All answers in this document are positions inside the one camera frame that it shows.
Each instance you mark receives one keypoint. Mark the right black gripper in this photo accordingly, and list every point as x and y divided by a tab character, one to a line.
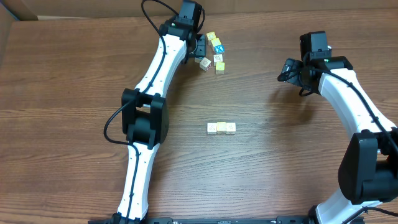
290	66

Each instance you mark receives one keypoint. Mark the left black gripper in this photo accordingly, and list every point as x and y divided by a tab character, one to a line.
200	48

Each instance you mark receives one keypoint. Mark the red I block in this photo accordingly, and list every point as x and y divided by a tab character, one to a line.
211	128

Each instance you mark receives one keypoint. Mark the white block blue side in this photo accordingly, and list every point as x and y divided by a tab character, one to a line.
230	128

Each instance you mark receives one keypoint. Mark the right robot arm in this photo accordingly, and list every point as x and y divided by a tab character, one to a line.
367	175

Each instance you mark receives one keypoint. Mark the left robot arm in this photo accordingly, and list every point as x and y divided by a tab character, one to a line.
145	117

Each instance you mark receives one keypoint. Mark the white block red side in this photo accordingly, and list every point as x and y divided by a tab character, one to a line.
205	64

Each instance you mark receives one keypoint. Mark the blue X block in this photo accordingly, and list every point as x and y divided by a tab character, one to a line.
219	49

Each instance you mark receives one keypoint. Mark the yellow block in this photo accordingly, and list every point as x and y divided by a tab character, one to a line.
220	68
210	36
215	42

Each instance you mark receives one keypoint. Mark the yellow block far top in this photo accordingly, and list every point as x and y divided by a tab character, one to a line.
210	36

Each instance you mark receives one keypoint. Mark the yellow block lower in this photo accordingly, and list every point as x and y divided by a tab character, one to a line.
220	68

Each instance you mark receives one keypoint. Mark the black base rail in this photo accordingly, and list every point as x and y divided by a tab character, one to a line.
277	220

